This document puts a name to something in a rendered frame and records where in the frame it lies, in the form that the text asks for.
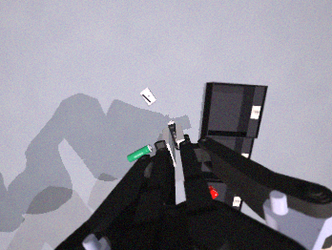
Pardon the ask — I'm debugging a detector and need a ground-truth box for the green aa battery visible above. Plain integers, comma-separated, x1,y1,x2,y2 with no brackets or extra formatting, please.
127,144,153,162

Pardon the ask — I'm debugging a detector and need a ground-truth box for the black aaa battery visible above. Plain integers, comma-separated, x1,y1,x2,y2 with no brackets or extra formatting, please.
167,120,179,150

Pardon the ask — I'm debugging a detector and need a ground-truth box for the red die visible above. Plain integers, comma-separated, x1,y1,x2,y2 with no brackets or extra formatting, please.
209,186,218,198

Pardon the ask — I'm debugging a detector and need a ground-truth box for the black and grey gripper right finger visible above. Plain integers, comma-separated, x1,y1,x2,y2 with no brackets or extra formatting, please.
176,123,332,250

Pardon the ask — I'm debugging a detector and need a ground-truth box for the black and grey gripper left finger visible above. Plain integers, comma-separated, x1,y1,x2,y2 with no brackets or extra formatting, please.
54,127,176,250

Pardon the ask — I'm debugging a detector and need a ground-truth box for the black three-compartment bin rack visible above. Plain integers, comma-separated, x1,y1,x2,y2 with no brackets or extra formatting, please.
199,82,268,211

